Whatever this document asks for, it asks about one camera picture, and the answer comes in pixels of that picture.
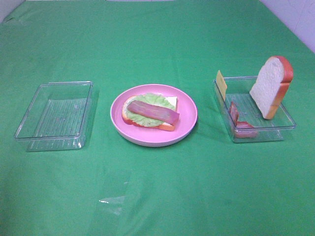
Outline bacon strip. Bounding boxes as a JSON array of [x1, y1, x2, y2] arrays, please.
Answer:
[[229, 102, 258, 138], [127, 100, 180, 125]]

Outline green lettuce leaf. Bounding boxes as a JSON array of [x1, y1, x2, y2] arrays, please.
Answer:
[[126, 92, 176, 128]]

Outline toy bread slice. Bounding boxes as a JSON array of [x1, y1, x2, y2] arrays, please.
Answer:
[[121, 94, 178, 132], [250, 56, 293, 119]]

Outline pink round plate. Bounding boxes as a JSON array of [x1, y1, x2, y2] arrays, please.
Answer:
[[110, 84, 198, 147]]

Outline yellow cheese slice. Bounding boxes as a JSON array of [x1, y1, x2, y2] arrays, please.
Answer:
[[216, 70, 227, 101]]

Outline green tablecloth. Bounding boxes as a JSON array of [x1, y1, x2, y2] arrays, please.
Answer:
[[0, 0, 315, 236]]

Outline right clear plastic tray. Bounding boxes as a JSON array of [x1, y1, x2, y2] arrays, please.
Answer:
[[213, 76, 296, 143]]

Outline clear plastic tray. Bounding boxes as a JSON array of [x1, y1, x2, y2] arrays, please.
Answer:
[[213, 76, 296, 143], [14, 81, 97, 152]]

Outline left clear plastic tray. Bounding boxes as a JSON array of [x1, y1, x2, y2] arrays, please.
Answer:
[[14, 81, 97, 152]]

